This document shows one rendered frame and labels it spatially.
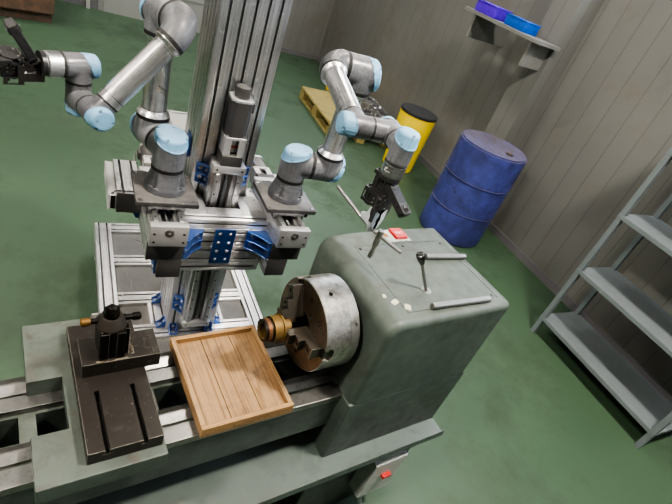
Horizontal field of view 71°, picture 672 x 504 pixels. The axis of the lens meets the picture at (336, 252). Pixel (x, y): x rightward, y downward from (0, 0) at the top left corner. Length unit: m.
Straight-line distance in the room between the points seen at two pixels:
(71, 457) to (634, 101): 4.60
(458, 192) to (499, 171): 0.41
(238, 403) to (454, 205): 3.50
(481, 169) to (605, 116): 1.17
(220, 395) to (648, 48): 4.35
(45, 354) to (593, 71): 4.74
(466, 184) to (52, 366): 3.79
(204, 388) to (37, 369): 0.46
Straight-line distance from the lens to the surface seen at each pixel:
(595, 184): 4.92
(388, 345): 1.52
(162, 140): 1.79
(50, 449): 1.44
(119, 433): 1.40
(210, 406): 1.56
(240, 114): 1.89
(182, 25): 1.68
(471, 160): 4.56
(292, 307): 1.54
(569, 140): 5.14
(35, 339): 1.66
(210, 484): 1.83
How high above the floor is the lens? 2.15
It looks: 33 degrees down
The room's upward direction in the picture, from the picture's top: 22 degrees clockwise
